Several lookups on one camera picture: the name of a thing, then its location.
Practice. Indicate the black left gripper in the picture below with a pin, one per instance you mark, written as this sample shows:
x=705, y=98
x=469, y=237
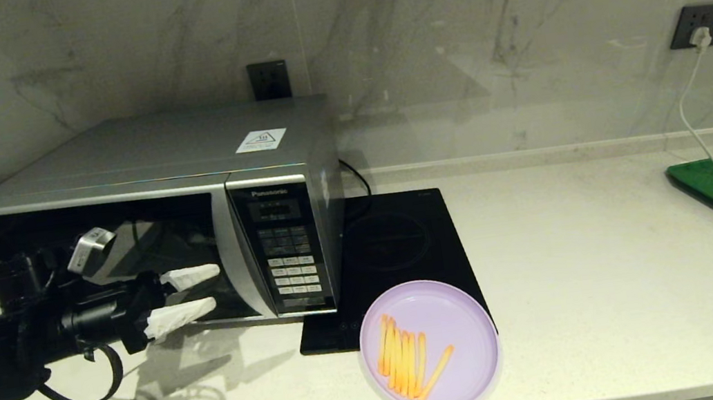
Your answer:
x=107, y=315

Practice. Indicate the purple round plate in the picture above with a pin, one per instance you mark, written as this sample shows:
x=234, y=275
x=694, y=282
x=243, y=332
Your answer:
x=451, y=326

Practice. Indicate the black induction cooktop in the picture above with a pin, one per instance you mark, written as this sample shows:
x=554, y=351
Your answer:
x=405, y=249

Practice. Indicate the small black wall socket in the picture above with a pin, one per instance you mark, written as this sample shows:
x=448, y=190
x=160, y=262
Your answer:
x=268, y=80

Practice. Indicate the silver Panasonic microwave oven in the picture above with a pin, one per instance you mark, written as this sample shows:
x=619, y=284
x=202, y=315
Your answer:
x=147, y=149

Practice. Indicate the white power plug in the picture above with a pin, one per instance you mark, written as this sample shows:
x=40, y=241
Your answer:
x=700, y=38

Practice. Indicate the black microwave control panel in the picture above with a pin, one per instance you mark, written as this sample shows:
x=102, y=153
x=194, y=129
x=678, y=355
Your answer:
x=285, y=238

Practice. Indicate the silver black microwave door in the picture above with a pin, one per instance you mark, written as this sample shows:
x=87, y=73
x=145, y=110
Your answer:
x=183, y=210

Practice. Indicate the white warning sticker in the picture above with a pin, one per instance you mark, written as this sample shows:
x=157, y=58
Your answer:
x=261, y=141

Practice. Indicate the orange french fry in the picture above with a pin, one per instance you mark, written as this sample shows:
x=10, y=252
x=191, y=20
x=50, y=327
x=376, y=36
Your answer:
x=391, y=355
x=405, y=364
x=383, y=346
x=398, y=361
x=436, y=371
x=421, y=358
x=412, y=366

